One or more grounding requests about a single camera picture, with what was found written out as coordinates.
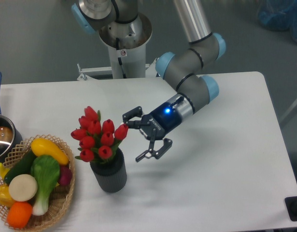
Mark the purple red radish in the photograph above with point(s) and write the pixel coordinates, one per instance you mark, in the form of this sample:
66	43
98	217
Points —
65	176

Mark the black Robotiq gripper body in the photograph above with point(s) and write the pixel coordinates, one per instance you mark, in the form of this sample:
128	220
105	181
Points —
160	121

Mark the yellow squash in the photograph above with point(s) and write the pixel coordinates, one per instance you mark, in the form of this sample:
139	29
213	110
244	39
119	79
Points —
42	146

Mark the blue handled saucepan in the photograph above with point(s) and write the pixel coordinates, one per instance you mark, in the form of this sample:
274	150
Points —
9	135

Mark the orange fruit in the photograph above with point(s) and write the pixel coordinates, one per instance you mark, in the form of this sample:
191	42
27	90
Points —
19	215

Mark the yellow bell pepper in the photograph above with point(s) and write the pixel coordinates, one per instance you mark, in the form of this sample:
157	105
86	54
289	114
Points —
5	197

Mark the black device at table edge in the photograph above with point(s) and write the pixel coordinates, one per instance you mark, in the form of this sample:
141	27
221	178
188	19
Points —
291	205

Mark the woven wicker basket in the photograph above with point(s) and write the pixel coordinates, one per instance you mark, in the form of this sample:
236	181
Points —
60	198

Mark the yellow banana tip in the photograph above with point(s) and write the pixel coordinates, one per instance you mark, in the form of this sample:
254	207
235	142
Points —
3	170

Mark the round white radish slice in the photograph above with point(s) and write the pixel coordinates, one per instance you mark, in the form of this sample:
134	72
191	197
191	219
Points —
23	187

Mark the red tulip bouquet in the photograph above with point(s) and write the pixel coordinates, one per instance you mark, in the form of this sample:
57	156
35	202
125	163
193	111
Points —
98	141

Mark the dark grey ribbed vase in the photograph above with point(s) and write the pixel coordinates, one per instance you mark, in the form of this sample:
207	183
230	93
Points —
111	177

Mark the green bok choy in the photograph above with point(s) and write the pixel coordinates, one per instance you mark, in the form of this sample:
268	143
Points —
46	170

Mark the dark green cucumber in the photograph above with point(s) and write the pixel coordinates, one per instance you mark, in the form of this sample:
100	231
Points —
21	167

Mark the blue plastic bag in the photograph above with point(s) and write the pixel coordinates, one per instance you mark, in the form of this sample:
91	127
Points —
278	15

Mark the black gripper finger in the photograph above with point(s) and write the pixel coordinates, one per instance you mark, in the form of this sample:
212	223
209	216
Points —
157	154
135	112

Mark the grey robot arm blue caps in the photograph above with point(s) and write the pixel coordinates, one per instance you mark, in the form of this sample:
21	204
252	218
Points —
192	92

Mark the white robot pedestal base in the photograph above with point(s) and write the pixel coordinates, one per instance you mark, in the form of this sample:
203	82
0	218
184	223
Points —
126	45

